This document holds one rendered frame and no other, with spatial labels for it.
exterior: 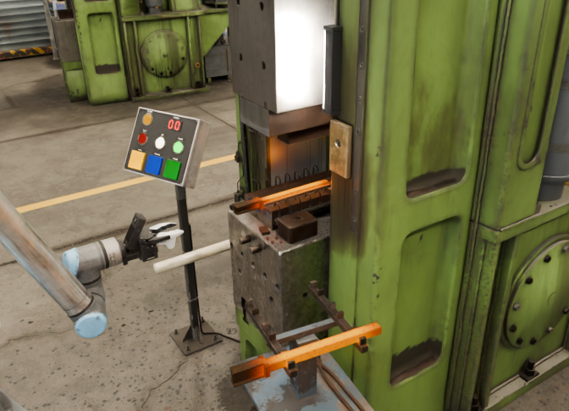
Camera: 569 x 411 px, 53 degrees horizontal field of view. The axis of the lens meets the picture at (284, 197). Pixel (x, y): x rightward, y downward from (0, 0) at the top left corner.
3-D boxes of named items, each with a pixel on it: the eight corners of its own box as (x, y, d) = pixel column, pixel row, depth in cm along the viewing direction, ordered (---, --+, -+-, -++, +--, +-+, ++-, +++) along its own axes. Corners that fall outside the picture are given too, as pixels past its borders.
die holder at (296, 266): (282, 356, 212) (279, 252, 192) (233, 303, 241) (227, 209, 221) (394, 304, 239) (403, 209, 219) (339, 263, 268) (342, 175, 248)
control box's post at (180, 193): (194, 341, 290) (172, 141, 242) (191, 337, 293) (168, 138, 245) (201, 338, 292) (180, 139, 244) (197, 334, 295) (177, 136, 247)
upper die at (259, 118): (269, 137, 190) (268, 109, 186) (240, 121, 205) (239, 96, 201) (367, 114, 210) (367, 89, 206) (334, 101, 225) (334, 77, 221)
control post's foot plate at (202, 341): (185, 358, 279) (183, 343, 275) (168, 333, 296) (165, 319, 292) (224, 341, 290) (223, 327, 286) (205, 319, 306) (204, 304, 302)
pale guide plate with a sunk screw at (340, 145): (345, 179, 180) (347, 127, 172) (328, 169, 187) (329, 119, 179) (350, 177, 181) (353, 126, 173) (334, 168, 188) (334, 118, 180)
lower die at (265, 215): (272, 230, 206) (271, 209, 202) (245, 209, 221) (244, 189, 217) (362, 200, 226) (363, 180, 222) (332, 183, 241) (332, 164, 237)
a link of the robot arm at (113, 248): (97, 236, 183) (107, 249, 175) (113, 231, 185) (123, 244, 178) (102, 259, 187) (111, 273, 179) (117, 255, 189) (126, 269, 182)
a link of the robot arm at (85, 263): (63, 274, 181) (58, 247, 177) (102, 262, 187) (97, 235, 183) (71, 288, 174) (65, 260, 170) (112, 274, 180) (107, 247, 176)
